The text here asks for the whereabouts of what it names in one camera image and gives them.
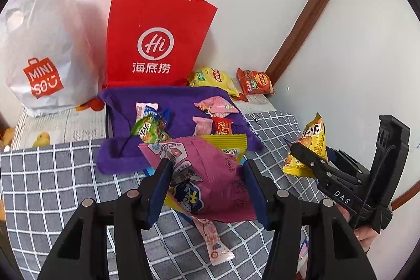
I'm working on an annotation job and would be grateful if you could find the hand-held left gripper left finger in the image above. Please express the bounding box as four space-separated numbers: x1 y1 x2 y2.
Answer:
37 159 174 280

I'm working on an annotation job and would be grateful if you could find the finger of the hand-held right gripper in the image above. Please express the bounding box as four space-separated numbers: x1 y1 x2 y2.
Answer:
326 147 371 177
287 141 332 180

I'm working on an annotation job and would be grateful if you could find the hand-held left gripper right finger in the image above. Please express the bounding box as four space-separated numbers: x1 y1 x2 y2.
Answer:
243 159 378 280

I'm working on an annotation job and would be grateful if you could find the yellow cracker packet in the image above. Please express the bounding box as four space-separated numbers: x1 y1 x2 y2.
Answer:
283 113 328 178

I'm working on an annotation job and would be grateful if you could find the large pink snack bag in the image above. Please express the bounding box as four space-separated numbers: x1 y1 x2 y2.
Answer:
138 136 260 223

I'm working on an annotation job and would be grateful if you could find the white pink snack packet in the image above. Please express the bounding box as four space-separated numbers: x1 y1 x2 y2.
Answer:
136 102 159 128

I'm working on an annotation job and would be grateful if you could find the pink crinkled candy packet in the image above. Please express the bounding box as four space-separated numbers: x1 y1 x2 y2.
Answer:
193 96 239 114

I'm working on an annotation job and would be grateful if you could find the person's right hand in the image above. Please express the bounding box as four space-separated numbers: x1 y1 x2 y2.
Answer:
338 204 379 251

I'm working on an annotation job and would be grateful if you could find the brown wooden trim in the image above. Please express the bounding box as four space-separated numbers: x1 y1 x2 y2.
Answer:
265 0 356 77
392 182 420 212

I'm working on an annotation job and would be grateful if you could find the yellow flat snack packet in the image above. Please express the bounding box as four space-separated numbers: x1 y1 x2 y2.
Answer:
163 133 247 216

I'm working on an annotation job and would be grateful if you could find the purple cloth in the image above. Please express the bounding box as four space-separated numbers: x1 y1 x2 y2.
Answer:
97 86 265 175

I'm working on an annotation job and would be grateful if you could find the long pink candy packet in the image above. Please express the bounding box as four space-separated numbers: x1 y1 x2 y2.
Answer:
192 216 235 267

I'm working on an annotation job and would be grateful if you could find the green snack packet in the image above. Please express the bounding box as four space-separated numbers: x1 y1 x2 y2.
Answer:
131 114 172 143

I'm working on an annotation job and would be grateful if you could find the light blue pink packet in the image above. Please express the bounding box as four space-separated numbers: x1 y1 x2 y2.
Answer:
297 226 311 280

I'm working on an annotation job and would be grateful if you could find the small red packet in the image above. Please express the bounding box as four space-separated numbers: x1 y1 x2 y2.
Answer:
212 116 233 135

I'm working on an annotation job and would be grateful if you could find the small pink packet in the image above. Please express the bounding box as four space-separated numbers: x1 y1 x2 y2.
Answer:
192 116 214 136

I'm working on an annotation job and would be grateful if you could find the blue white snack packet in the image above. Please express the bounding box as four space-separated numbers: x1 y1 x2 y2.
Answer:
144 104 172 126

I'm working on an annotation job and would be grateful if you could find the red chips bag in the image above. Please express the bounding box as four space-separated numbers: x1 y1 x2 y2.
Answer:
236 68 275 95

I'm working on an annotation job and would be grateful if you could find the grey checked blanket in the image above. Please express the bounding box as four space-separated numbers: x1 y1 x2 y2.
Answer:
0 111 316 280

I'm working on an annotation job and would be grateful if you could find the yellow chips bag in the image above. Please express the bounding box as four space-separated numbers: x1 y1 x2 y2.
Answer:
188 67 242 97

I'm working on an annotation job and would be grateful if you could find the red paper bag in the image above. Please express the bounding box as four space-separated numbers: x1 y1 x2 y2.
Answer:
105 0 218 88

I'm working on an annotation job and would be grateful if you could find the white plastic bag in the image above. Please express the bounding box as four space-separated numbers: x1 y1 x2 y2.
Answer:
0 0 99 117

